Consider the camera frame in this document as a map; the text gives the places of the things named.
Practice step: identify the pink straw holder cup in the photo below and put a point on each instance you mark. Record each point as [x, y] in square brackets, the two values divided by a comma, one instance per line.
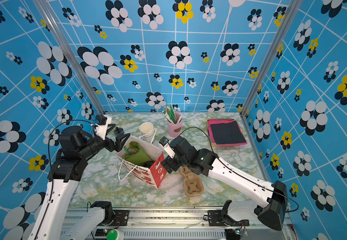
[174, 130]

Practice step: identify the clear jar black lid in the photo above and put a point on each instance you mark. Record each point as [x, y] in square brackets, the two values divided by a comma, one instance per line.
[118, 132]

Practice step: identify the green wrapped straws bundle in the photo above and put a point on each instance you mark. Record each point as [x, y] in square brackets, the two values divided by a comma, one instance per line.
[170, 114]

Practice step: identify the black cup lid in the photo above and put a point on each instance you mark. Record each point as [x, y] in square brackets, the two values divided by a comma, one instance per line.
[148, 164]

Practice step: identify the red white paper gift bag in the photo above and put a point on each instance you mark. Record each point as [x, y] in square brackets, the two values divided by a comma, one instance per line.
[153, 176]

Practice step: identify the stack of white paper cups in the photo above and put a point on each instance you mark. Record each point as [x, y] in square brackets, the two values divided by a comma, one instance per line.
[148, 132]

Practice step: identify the aluminium frame post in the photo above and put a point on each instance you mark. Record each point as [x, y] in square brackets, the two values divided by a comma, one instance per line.
[46, 12]
[269, 57]

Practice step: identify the brown pulp cup carrier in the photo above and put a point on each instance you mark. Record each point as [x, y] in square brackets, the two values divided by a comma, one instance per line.
[192, 183]

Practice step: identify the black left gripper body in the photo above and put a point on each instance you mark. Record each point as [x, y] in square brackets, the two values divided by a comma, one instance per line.
[108, 144]

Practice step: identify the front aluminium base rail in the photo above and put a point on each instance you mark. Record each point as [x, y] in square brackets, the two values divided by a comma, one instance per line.
[187, 223]

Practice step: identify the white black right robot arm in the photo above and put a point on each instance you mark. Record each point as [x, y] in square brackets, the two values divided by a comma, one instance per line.
[271, 198]

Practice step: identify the green push button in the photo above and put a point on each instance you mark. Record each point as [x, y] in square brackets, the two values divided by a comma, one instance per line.
[115, 234]

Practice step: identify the right aluminium frame post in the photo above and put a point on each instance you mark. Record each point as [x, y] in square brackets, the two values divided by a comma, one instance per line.
[269, 57]

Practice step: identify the black felt sheet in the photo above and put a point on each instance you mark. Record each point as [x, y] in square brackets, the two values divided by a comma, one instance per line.
[228, 132]

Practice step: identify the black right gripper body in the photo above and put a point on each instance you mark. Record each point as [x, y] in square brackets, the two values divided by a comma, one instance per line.
[174, 163]

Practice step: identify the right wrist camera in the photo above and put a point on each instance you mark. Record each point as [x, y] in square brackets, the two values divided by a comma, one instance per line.
[164, 143]

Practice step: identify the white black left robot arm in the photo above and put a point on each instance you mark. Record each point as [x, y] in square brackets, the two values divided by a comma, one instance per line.
[77, 148]

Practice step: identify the left aluminium frame post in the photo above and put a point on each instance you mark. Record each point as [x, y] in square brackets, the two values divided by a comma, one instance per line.
[46, 12]

